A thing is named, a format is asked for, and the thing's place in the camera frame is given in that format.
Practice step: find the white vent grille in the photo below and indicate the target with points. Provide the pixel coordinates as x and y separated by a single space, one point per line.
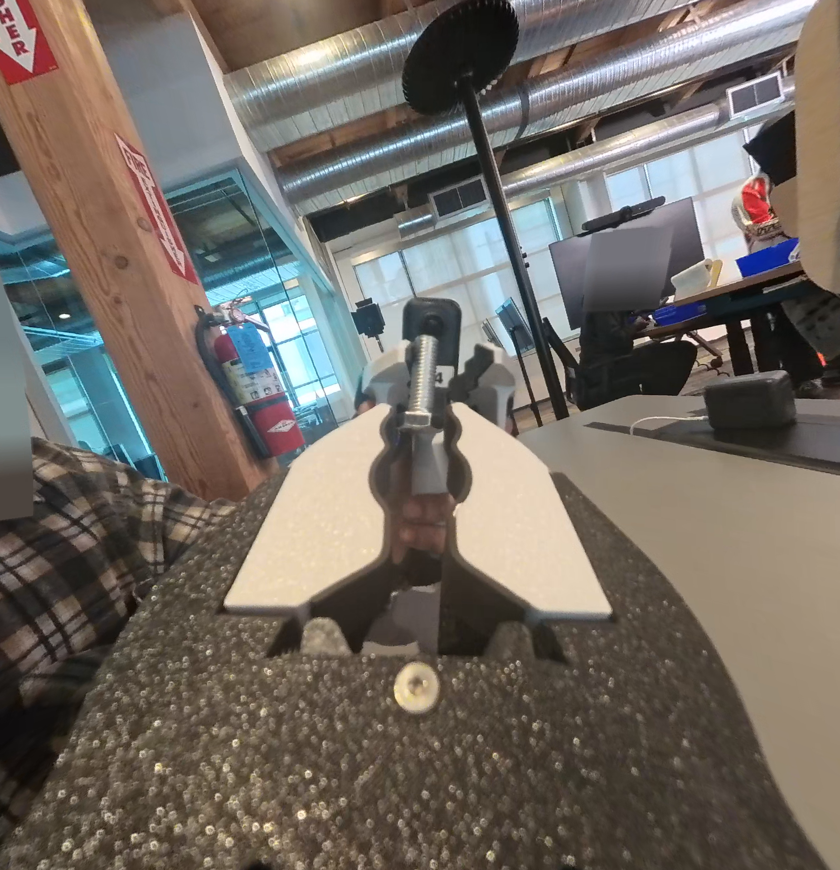
754 94

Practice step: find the person's left hand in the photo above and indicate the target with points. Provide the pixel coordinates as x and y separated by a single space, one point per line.
423 520

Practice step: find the black video bar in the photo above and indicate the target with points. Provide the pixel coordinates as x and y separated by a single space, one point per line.
624 216

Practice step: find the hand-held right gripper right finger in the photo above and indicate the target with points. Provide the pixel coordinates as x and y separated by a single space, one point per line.
522 537

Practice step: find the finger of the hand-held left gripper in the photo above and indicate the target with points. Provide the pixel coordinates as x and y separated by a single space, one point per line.
386 380
498 394

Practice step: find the dark vent grille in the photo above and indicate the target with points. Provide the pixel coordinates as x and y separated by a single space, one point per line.
460 197

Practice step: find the black office chair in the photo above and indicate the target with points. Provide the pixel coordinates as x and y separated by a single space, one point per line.
562 367

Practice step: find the dark wood office desk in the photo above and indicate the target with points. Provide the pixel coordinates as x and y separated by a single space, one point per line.
732 285

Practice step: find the small blue bin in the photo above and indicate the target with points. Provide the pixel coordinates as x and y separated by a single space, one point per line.
766 262

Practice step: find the red arrow sign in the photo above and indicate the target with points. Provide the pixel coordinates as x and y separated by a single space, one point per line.
18 41
154 204

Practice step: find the large black monitor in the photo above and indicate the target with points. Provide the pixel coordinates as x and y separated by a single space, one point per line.
685 231

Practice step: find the person's plaid shirt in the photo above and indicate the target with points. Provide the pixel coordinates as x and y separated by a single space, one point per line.
32 646

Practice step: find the spiral metal duct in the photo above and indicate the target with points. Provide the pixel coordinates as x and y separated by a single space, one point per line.
338 177
324 88

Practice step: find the slim silver hex bolt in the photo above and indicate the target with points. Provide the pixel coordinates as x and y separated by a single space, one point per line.
425 380

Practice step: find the wooden pillar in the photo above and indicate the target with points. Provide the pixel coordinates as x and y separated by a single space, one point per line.
86 204

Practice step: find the dark grey box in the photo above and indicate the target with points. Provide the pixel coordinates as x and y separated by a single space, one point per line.
749 401

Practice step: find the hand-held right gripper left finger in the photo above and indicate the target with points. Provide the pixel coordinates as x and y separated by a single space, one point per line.
311 530

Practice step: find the white plastic container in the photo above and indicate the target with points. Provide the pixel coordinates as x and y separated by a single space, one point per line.
695 275

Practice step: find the black light panel on stand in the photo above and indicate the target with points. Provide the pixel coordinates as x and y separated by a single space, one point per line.
369 316

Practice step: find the red fire extinguisher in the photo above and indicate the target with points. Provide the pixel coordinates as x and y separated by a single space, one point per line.
277 421

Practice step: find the blue paper tag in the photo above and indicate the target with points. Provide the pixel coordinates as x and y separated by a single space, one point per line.
246 343

